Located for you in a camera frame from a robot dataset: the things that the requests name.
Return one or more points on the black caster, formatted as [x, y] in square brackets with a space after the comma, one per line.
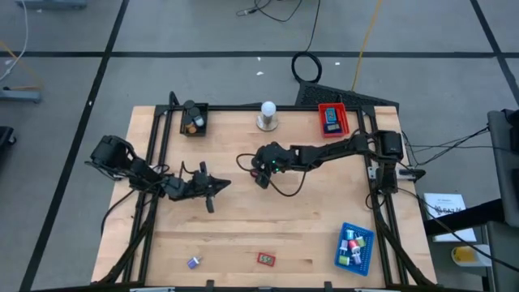
[5, 136]

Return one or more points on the yellow white tape roll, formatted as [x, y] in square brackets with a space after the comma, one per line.
[464, 255]

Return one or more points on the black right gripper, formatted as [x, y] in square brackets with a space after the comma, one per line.
[273, 158]

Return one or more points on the blue plastic tray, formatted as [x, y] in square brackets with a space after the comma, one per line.
[365, 263]

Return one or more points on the teal digital clock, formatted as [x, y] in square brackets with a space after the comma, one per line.
[331, 114]

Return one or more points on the grey metal bracket plate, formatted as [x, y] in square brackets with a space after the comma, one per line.
[371, 172]

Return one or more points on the white bulb lamp brass stand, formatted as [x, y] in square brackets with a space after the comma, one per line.
[267, 109]

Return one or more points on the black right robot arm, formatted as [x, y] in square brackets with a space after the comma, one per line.
[344, 148]

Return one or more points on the black plastic tray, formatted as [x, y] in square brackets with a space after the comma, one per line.
[194, 134]

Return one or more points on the pink wall charger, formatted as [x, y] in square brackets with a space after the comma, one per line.
[353, 244]

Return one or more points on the cyan wall charger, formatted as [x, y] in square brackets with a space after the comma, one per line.
[350, 234]

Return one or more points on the black aluminium frame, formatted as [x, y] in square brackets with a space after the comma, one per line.
[243, 108]

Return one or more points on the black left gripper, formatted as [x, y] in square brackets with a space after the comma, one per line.
[190, 186]

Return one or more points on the black bar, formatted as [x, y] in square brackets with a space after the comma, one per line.
[466, 217]

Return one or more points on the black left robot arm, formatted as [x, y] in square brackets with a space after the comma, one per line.
[121, 162]

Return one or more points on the grey cart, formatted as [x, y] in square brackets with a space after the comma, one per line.
[503, 182]

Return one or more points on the red digital clock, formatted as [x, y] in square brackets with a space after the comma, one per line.
[266, 259]

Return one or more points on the white booklet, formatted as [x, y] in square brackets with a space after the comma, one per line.
[446, 203]

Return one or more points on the blue digital clock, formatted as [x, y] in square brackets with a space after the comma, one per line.
[325, 130]

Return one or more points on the red plastic tray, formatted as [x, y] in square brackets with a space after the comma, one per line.
[344, 121]

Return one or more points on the red sand hourglass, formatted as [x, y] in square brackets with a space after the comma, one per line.
[254, 173]

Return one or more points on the grey table foot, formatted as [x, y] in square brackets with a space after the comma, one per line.
[20, 96]

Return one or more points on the black floor mat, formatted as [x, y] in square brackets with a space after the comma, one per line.
[324, 95]

